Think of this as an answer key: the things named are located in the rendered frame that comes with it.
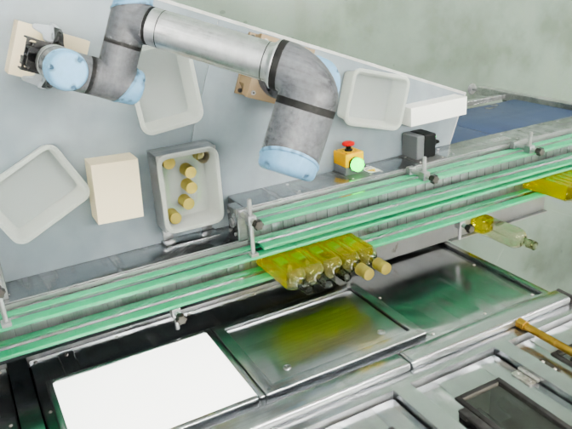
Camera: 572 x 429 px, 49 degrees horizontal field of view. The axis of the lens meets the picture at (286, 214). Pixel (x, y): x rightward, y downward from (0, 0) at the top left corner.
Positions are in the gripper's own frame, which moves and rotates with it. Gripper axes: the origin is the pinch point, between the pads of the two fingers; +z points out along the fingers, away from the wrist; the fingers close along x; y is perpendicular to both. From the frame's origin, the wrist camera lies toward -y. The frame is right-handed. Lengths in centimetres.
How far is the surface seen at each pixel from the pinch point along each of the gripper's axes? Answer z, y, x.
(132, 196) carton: -2.3, -26.9, 29.5
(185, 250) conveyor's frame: -5, -45, 42
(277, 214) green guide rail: -13, -65, 25
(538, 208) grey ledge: -8, -180, 7
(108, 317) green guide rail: -12, -25, 60
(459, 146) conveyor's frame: 0, -138, -6
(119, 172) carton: -2.3, -22.2, 23.8
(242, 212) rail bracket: -11, -55, 27
